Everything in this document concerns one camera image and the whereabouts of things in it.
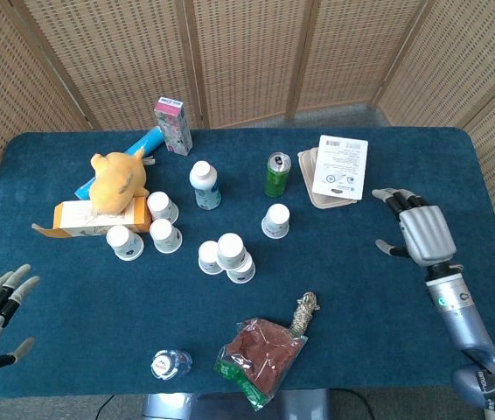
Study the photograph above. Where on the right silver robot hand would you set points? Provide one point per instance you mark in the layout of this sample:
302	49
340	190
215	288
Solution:
429	236

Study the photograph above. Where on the white floral paper cup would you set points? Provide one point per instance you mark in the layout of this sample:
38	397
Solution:
160	203
164	232
243	273
230	247
277	216
207	258

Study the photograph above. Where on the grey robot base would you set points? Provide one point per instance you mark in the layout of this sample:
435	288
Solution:
177	407

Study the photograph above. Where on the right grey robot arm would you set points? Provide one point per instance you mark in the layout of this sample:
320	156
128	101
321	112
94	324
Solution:
462	324

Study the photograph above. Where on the upside-down white paper cup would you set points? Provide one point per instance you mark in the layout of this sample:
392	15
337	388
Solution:
120	238

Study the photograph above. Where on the white printed card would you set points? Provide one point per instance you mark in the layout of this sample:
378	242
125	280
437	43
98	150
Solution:
339	166

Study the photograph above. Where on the beige takeaway container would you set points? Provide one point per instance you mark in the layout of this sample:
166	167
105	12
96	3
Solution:
306	168

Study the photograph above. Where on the orange white tissue box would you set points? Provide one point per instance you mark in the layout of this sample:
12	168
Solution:
77	216

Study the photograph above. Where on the green drink can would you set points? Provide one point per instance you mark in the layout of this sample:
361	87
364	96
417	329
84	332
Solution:
276	179

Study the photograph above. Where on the clear plastic water bottle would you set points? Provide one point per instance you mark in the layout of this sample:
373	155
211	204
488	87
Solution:
166	365

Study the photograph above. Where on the yellow plush toy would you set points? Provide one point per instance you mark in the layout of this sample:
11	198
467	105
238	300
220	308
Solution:
116	184

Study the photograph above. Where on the white capped pale blue bottle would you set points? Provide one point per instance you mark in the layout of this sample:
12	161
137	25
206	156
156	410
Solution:
205	184

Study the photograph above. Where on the light blue roll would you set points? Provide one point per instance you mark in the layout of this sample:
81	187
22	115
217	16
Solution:
147	140

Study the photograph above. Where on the woven rattan folding screen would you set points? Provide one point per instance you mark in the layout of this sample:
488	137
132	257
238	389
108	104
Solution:
247	52

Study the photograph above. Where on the tall floral pink carton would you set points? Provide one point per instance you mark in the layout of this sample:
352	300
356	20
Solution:
173	127

